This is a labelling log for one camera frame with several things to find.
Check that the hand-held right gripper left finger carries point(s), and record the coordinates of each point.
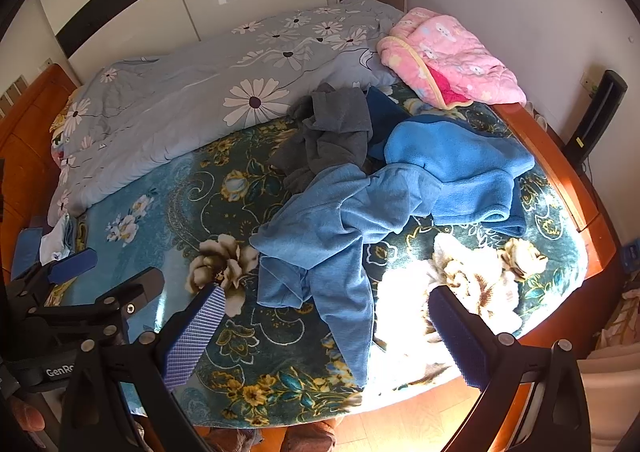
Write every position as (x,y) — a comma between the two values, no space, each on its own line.
(195,337)

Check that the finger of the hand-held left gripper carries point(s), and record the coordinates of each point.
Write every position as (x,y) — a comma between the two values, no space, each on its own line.
(75,264)
(145,287)

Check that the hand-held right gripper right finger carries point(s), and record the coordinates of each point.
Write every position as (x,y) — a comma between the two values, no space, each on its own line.
(455,342)

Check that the light blue shirt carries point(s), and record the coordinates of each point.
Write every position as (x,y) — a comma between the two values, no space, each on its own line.
(320,242)

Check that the grey fleece garment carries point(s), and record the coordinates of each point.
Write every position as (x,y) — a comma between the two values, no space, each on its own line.
(330,131)

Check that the person's left hand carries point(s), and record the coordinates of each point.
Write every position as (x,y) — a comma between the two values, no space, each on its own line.
(27,419)

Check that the white cloth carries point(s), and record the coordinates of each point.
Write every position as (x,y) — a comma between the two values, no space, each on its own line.
(55,242)

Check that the teal floral blanket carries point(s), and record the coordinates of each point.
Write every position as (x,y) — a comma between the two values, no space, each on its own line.
(280,347)

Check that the person's brown shoe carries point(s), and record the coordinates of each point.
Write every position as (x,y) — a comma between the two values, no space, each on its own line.
(307,437)
(235,439)

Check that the white plastic container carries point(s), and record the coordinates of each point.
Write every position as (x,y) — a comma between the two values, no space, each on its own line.
(612,377)

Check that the floral patterned cloth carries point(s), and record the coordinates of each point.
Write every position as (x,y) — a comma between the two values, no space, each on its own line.
(620,317)

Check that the dark blue fleece garment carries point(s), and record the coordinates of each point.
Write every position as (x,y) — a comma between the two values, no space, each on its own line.
(450,151)

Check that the grey daisy print duvet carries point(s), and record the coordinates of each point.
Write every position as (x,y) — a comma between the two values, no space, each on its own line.
(175,96)

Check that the black tower appliance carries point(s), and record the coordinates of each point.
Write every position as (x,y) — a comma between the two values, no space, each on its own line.
(597,116)

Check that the pink quilted blanket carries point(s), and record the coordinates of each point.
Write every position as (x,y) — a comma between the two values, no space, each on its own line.
(460,56)

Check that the wooden bed frame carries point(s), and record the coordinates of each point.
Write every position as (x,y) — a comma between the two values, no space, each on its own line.
(530,141)

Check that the wall socket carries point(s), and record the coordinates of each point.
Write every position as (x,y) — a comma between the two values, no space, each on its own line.
(587,81)

